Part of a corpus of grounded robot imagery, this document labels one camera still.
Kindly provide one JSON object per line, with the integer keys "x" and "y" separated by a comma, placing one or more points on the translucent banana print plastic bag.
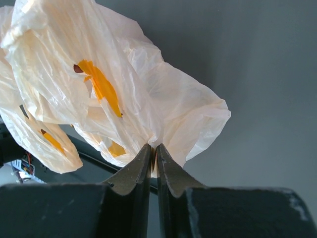
{"x": 78, "y": 63}

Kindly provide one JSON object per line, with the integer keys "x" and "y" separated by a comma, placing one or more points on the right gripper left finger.
{"x": 115, "y": 208}

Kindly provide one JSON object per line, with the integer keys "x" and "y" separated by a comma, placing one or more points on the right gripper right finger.
{"x": 189, "y": 209}

